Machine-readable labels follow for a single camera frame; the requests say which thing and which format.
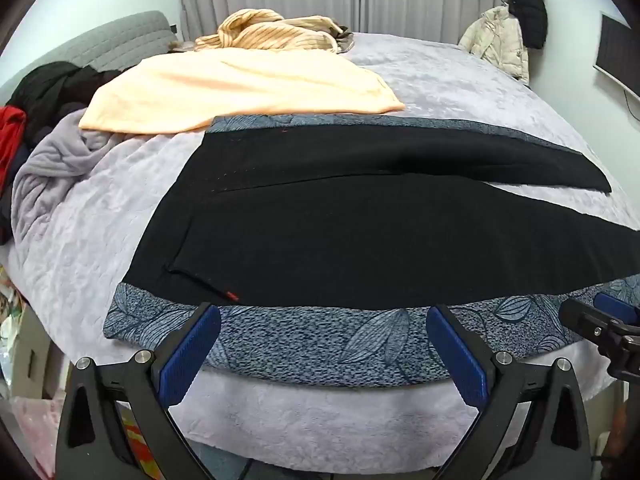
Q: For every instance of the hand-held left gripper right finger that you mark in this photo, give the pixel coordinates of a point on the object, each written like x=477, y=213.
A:
x=457, y=355

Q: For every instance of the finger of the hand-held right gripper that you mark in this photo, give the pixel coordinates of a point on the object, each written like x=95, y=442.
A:
x=585, y=317
x=615, y=306

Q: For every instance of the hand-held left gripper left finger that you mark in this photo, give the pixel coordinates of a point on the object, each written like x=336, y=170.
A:
x=192, y=350

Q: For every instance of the black pants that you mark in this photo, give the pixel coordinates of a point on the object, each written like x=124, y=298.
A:
x=325, y=240

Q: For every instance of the blue leaf-patterned cloth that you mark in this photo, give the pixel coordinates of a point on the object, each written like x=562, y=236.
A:
x=320, y=340

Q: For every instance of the cardboard box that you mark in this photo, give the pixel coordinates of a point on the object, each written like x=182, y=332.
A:
x=35, y=355

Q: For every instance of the grey fleece blanket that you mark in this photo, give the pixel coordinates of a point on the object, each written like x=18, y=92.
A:
x=55, y=155

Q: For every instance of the peach towel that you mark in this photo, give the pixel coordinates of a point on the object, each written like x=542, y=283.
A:
x=240, y=90

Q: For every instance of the lavender plush bed blanket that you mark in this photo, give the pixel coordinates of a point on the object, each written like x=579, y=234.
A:
x=450, y=80

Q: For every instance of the red garment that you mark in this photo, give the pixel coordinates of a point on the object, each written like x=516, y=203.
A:
x=11, y=135

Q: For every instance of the white puffer jacket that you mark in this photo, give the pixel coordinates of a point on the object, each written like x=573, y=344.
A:
x=500, y=40

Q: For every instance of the black clothes pile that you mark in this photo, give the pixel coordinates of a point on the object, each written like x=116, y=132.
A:
x=50, y=85

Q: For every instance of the black hanging jacket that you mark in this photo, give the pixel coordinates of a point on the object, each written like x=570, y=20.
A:
x=530, y=5

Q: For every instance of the grey quilted headboard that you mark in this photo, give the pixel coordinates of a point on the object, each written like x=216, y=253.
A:
x=115, y=35

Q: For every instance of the yellow striped garment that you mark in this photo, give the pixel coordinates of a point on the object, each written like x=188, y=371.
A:
x=280, y=35

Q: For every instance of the olive grey garment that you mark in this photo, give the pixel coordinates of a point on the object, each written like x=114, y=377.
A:
x=346, y=40

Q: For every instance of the wall-mounted dark screen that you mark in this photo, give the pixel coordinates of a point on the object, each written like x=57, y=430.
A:
x=617, y=55

